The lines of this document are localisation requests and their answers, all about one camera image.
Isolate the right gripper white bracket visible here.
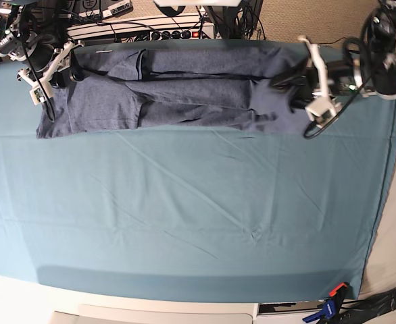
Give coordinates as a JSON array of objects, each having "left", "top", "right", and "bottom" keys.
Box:
[{"left": 17, "top": 40, "right": 84, "bottom": 88}]

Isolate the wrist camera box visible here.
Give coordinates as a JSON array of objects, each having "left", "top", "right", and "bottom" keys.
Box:
[
  {"left": 305, "top": 97, "right": 342, "bottom": 128},
  {"left": 29, "top": 86, "right": 53, "bottom": 105}
]

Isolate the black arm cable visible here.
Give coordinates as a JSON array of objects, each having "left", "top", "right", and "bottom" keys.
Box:
[
  {"left": 15, "top": 3, "right": 57, "bottom": 123},
  {"left": 302, "top": 74, "right": 374, "bottom": 140}
]

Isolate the black cable bundle bottom right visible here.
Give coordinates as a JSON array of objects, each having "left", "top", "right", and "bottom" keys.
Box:
[{"left": 339, "top": 285, "right": 396, "bottom": 324}]

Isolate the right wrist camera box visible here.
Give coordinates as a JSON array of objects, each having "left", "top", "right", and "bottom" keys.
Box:
[{"left": 29, "top": 86, "right": 53, "bottom": 105}]

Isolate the orange blue clamp bottom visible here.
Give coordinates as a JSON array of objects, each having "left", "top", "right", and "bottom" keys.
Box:
[{"left": 302, "top": 282, "right": 349, "bottom": 323}]

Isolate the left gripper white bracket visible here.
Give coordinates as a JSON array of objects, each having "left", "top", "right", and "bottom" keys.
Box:
[{"left": 270, "top": 35, "right": 374, "bottom": 113}]

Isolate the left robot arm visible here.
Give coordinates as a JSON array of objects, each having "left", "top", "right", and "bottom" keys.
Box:
[{"left": 272, "top": 1, "right": 396, "bottom": 121}]

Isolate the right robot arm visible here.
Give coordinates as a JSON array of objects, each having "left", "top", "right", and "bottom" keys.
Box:
[{"left": 0, "top": 1, "right": 84, "bottom": 97}]

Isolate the white power strip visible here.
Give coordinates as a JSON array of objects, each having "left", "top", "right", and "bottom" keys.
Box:
[{"left": 67, "top": 15, "right": 218, "bottom": 43}]

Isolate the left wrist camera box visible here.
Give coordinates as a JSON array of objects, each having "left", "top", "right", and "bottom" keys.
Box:
[{"left": 305, "top": 97, "right": 342, "bottom": 128}]

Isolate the blue-grey heathered T-shirt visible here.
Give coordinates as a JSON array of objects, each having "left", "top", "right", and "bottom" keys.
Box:
[{"left": 36, "top": 45, "right": 309, "bottom": 138}]

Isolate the teal table cloth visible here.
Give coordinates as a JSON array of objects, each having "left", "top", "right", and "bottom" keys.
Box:
[{"left": 0, "top": 38, "right": 396, "bottom": 301}]

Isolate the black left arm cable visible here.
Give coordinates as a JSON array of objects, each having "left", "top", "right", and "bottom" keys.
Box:
[{"left": 302, "top": 74, "right": 374, "bottom": 140}]

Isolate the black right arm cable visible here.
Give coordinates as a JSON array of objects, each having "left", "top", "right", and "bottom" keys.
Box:
[{"left": 15, "top": 3, "right": 57, "bottom": 123}]

